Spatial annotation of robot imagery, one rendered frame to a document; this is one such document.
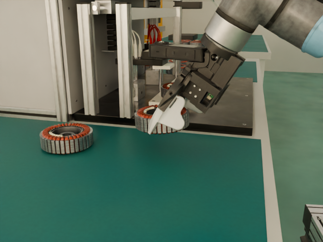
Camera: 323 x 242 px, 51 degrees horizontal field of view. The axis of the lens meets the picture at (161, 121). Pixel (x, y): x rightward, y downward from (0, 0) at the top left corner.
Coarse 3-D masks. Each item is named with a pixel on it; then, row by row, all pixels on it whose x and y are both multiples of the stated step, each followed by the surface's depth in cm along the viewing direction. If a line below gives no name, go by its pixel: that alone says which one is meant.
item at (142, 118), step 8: (136, 112) 69; (144, 112) 68; (152, 112) 72; (184, 112) 67; (136, 120) 67; (144, 120) 65; (184, 120) 66; (144, 128) 65; (160, 128) 64; (168, 128) 64; (184, 128) 66
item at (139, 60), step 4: (144, 52) 98; (148, 52) 98; (144, 56) 98; (148, 56) 98; (116, 60) 100; (136, 60) 99; (140, 60) 99; (144, 60) 98; (148, 60) 98; (152, 60) 98; (156, 60) 97; (160, 60) 97; (164, 60) 100; (136, 64) 99; (140, 64) 99; (144, 64) 99; (148, 64) 98; (152, 64) 98; (156, 64) 98; (160, 64) 97; (164, 64) 100; (168, 64) 100; (172, 64) 100; (136, 68) 105; (156, 68) 99; (160, 68) 98; (164, 68) 98; (168, 68) 98; (136, 72) 106; (136, 76) 106
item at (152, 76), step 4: (148, 72) 124; (152, 72) 124; (156, 72) 123; (148, 76) 125; (152, 76) 124; (156, 76) 124; (148, 80) 125; (152, 80) 125; (156, 80) 124; (148, 84) 126; (152, 84) 125; (156, 84) 125
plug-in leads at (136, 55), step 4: (132, 32) 97; (136, 32) 101; (132, 36) 102; (132, 40) 102; (132, 44) 102; (136, 44) 98; (140, 44) 101; (136, 48) 98; (140, 48) 101; (136, 52) 99; (140, 52) 101; (136, 56) 99; (140, 56) 101
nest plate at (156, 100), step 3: (159, 93) 107; (156, 96) 104; (159, 96) 104; (153, 99) 100; (156, 99) 100; (159, 99) 100; (150, 102) 97; (153, 102) 97; (156, 102) 97; (159, 102) 97; (150, 105) 98
